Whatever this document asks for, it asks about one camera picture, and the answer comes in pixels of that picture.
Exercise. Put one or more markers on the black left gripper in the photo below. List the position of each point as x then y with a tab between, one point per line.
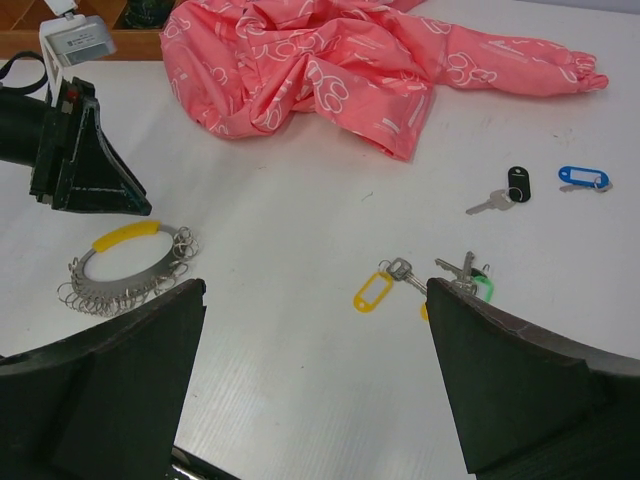
76	167

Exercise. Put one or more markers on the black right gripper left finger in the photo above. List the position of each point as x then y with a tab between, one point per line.
104	403

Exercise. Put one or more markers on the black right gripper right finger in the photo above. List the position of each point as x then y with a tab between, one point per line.
529	403

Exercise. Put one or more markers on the large keyring with yellow grip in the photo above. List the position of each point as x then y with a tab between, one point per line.
127	267

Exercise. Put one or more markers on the yellow tag with silver keys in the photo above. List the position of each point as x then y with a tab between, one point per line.
462	276

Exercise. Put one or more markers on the yellow tag with dark key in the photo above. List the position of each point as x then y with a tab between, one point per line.
380	284

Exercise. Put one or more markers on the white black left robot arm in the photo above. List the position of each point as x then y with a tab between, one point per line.
22	119

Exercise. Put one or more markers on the green tag with key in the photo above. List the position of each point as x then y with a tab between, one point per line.
483	284

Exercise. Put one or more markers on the wooden compartment tray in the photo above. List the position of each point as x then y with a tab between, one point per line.
21	19

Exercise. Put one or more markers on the black tag with silver key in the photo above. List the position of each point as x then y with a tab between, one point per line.
518	191

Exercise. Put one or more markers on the blue tag with key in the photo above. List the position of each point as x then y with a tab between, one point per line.
580	178

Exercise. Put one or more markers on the pink patterned jacket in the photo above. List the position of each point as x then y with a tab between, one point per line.
240	68

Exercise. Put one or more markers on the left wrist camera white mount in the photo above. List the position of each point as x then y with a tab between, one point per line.
71	39

